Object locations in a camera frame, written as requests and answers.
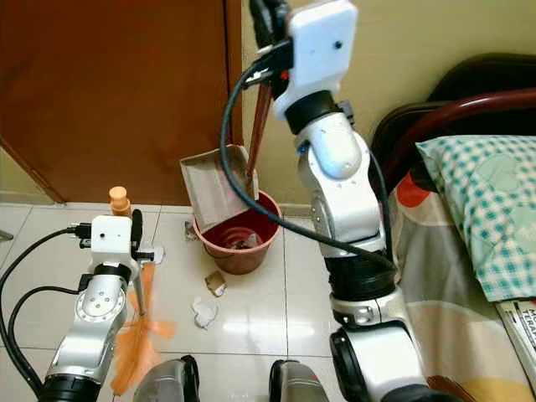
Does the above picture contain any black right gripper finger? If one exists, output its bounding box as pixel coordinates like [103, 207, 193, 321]
[250, 0, 274, 49]
[270, 0, 294, 44]

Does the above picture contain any grey dustpan with brown handle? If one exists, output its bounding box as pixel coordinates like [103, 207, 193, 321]
[179, 80, 276, 235]

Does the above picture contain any orange broom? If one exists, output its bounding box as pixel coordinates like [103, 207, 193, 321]
[108, 186, 178, 396]

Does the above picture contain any brown cardboard scrap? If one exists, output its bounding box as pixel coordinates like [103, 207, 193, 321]
[205, 270, 228, 299]

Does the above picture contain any white crumpled paper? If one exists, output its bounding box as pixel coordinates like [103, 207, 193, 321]
[190, 297, 219, 330]

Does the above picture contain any grey crumpled rubbish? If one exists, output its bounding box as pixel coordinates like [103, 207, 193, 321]
[230, 233, 265, 250]

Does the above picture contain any red plastic bucket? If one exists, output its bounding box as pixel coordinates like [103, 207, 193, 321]
[192, 191, 284, 276]

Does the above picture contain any brown wooden door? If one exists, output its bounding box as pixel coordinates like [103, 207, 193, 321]
[0, 0, 229, 206]

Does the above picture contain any robot left leg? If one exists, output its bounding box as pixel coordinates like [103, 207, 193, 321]
[132, 355, 202, 402]

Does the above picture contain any robot leg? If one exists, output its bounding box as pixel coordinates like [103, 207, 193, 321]
[132, 355, 202, 402]
[269, 359, 340, 402]

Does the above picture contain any black bed headboard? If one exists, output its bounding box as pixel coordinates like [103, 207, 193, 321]
[373, 53, 536, 168]

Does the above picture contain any robot right leg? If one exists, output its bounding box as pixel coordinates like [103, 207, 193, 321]
[269, 359, 340, 402]

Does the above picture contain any green checkered pillow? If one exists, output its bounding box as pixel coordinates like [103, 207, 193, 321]
[416, 134, 536, 304]

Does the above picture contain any beige patterned bedsheet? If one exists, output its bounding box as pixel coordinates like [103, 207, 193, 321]
[385, 167, 536, 402]

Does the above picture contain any white printed box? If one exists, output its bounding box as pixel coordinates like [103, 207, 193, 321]
[496, 297, 536, 388]

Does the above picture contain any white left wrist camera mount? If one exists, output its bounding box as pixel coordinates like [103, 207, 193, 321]
[90, 215, 135, 267]

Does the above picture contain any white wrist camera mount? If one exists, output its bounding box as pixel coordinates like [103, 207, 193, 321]
[90, 215, 135, 267]
[272, 0, 359, 118]

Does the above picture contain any brown wooden door frame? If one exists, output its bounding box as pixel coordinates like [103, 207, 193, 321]
[223, 0, 244, 145]

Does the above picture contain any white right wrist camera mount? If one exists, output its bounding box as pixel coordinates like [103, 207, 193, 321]
[272, 0, 359, 118]

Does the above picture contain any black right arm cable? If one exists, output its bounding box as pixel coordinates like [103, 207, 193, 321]
[220, 60, 397, 271]

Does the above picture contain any long black left arm cable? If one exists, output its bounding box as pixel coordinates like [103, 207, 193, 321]
[0, 224, 93, 399]

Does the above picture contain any short black left arm cable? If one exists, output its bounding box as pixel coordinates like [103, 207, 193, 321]
[13, 287, 86, 388]

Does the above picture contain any dark red bed rail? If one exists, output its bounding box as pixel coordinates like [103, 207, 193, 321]
[381, 88, 536, 181]

